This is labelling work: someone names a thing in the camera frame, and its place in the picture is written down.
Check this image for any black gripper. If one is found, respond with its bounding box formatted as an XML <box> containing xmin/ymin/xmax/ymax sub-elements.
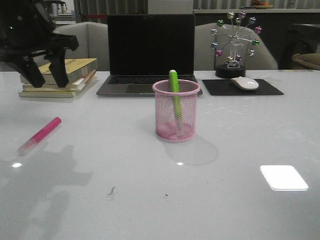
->
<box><xmin>0</xmin><ymin>0</ymin><xmax>79</xmax><ymax>88</ymax></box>

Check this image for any pink highlighter pen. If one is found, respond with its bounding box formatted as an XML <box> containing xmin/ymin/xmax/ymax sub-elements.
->
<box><xmin>17</xmin><ymin>117</ymin><xmax>62</xmax><ymax>156</ymax></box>

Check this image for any green highlighter pen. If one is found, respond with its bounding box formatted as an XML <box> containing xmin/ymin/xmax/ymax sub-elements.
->
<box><xmin>169</xmin><ymin>69</ymin><xmax>183</xmax><ymax>131</ymax></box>

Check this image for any pink mesh pen holder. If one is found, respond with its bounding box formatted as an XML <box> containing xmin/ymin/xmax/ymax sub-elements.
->
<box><xmin>152</xmin><ymin>79</ymin><xmax>200</xmax><ymax>142</ymax></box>

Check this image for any top yellow book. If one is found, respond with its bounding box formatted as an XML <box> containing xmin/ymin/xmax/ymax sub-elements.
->
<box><xmin>19</xmin><ymin>58</ymin><xmax>99</xmax><ymax>85</ymax></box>

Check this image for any bottom beige book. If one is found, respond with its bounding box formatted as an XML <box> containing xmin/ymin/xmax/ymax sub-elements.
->
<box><xmin>18</xmin><ymin>76</ymin><xmax>97</xmax><ymax>98</ymax></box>

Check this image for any middle white book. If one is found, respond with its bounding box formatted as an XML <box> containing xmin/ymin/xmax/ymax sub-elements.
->
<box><xmin>22</xmin><ymin>70</ymin><xmax>96</xmax><ymax>92</ymax></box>

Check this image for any left grey armchair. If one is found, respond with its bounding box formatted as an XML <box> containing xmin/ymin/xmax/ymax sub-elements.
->
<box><xmin>34</xmin><ymin>21</ymin><xmax>111</xmax><ymax>72</ymax></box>

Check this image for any grey armchair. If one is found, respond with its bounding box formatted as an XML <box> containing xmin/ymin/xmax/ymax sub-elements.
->
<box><xmin>194</xmin><ymin>22</ymin><xmax>278</xmax><ymax>71</ymax></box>
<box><xmin>34</xmin><ymin>21</ymin><xmax>111</xmax><ymax>72</ymax></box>

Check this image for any dark grey laptop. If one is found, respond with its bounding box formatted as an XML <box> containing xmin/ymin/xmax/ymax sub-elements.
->
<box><xmin>96</xmin><ymin>14</ymin><xmax>196</xmax><ymax>97</ymax></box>

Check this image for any right grey armchair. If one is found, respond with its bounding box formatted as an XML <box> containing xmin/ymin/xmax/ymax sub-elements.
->
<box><xmin>194</xmin><ymin>22</ymin><xmax>278</xmax><ymax>71</ymax></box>

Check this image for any black mouse pad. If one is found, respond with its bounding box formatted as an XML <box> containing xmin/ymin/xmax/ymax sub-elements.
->
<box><xmin>202</xmin><ymin>79</ymin><xmax>284</xmax><ymax>96</ymax></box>

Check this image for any ferris wheel desk ornament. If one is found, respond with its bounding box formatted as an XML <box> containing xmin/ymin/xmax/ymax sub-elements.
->
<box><xmin>211</xmin><ymin>10</ymin><xmax>260</xmax><ymax>79</ymax></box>

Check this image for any white computer mouse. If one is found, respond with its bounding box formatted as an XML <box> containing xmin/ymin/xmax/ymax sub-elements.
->
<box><xmin>230</xmin><ymin>76</ymin><xmax>259</xmax><ymax>91</ymax></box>

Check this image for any fruit bowl on counter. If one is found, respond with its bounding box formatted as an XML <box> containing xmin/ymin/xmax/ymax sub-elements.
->
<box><xmin>250</xmin><ymin>0</ymin><xmax>274</xmax><ymax>9</ymax></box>

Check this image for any beige cushion far right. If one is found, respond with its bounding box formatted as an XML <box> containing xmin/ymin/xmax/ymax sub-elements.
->
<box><xmin>291</xmin><ymin>53</ymin><xmax>320</xmax><ymax>71</ymax></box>

